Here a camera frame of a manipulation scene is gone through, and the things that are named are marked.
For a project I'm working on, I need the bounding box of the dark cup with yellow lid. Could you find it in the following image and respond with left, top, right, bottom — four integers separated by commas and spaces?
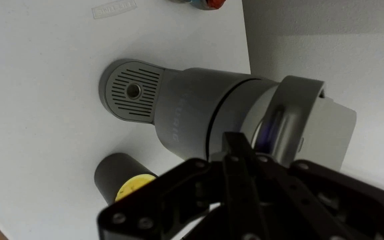
94, 153, 158, 205

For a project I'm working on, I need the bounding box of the silver coffeemaker lid handle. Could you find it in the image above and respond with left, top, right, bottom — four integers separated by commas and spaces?
250, 75, 326, 167

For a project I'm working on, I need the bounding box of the red and blue object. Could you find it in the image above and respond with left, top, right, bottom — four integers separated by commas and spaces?
169, 0, 226, 11

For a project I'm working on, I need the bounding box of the grey coffeemaker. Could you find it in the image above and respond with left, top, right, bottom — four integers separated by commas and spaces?
99, 59, 357, 171

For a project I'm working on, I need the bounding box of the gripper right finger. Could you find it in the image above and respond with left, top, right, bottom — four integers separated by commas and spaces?
253, 154, 384, 240

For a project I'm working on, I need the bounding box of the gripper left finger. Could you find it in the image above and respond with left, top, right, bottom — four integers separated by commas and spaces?
97, 132, 257, 240

